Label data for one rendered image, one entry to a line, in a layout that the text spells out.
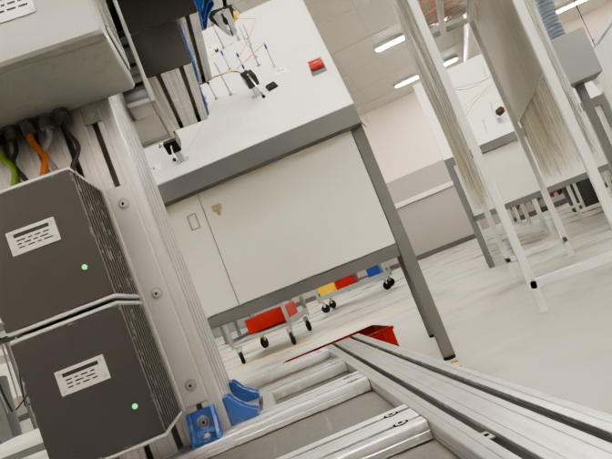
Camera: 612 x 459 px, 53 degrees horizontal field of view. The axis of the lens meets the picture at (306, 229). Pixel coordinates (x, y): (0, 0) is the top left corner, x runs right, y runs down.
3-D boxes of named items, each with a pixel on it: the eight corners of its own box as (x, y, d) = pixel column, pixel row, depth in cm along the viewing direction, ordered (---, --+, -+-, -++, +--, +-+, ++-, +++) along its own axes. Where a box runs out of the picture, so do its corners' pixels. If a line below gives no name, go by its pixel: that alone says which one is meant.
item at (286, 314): (299, 343, 457) (247, 208, 466) (237, 367, 464) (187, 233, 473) (318, 326, 554) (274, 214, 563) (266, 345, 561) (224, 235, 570)
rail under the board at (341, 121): (362, 121, 197) (353, 103, 198) (33, 258, 208) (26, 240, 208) (362, 125, 202) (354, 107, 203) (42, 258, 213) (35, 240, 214)
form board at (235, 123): (31, 242, 210) (28, 239, 209) (62, 96, 286) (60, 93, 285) (354, 107, 200) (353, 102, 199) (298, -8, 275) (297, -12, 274)
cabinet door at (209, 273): (239, 305, 203) (196, 194, 206) (89, 363, 208) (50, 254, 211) (239, 304, 205) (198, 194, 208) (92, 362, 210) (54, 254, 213)
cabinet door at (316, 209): (395, 242, 197) (350, 129, 201) (239, 304, 202) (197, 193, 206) (395, 242, 200) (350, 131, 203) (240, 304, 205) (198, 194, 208)
